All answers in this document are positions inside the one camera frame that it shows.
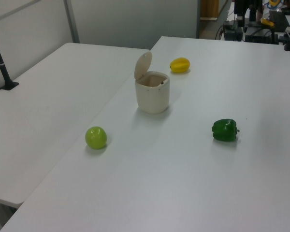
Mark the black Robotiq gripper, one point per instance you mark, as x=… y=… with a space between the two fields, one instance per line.
x=240 y=6

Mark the cream plastic garbage bin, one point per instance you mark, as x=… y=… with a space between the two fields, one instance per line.
x=152 y=99

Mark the black equipment box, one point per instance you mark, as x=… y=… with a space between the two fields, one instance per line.
x=233 y=31

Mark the yellow tool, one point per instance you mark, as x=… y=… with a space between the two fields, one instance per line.
x=267 y=22

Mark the wooden cabinet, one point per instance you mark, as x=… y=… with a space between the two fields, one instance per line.
x=209 y=9

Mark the yellow starfruit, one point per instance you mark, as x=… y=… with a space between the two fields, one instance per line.
x=180 y=65

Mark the dark green bell pepper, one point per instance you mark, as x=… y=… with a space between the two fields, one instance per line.
x=224 y=130

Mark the light green apple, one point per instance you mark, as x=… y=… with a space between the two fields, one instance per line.
x=95 y=137

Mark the grey partition post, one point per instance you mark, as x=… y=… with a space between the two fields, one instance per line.
x=71 y=21

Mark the black camera stand pole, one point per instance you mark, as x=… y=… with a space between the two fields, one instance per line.
x=3 y=70

